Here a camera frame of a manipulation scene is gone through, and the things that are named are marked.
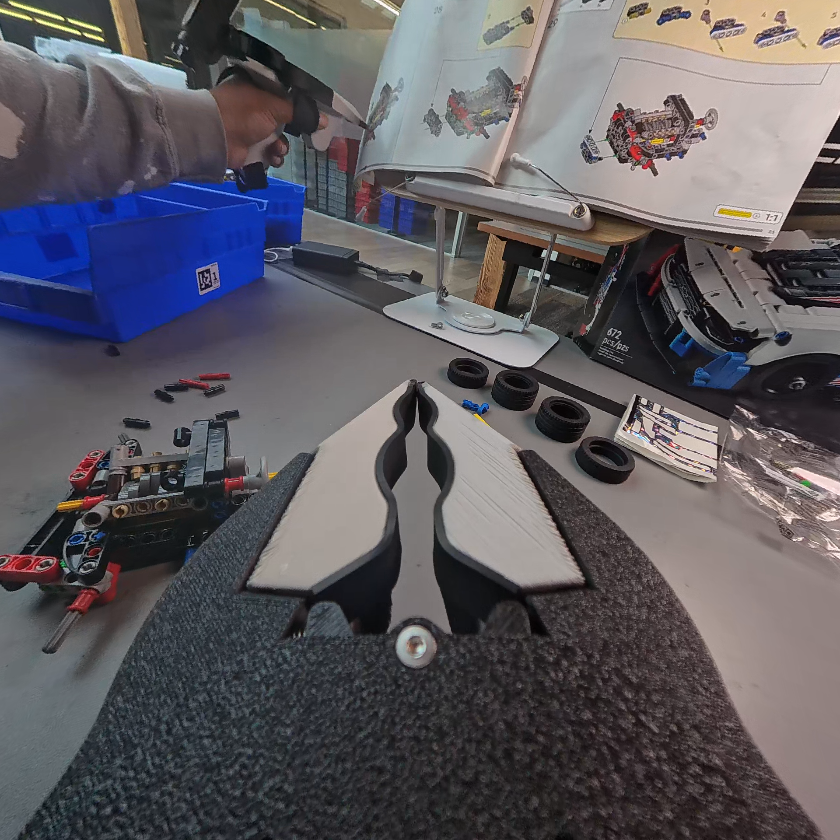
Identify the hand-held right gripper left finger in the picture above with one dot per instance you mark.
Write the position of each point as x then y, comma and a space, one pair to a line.
321, 518

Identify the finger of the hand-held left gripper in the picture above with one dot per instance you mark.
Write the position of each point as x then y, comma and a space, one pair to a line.
334, 136
334, 105

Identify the toy car box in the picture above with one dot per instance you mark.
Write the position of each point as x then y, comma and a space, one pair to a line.
722, 315

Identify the toy brick engine chassis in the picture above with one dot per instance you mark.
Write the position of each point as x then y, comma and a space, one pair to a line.
164, 485

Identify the wooden side table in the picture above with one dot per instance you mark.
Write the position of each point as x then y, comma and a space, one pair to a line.
499, 262

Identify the sticker sheet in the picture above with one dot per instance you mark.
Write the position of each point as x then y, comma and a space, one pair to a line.
666, 436

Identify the person's left hand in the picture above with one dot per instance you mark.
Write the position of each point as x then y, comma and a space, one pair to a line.
249, 118

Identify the person's left forearm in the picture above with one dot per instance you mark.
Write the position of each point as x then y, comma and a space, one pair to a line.
98, 131

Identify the blue brick piece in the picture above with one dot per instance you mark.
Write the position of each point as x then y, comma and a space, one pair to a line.
474, 405

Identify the wooden pillar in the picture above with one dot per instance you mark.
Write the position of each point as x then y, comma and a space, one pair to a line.
128, 26

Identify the blue plastic bin white tag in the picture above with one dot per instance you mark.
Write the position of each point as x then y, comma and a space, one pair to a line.
131, 282

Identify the instruction booklet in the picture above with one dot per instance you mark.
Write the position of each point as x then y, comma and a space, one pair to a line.
722, 131

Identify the white book stand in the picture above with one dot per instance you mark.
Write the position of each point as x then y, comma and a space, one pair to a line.
512, 341

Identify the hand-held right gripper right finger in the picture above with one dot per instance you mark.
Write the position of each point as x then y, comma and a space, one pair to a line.
505, 518

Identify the black power adapter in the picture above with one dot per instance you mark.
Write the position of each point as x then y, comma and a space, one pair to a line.
325, 257

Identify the clear plastic bags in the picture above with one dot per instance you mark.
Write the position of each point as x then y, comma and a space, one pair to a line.
781, 485

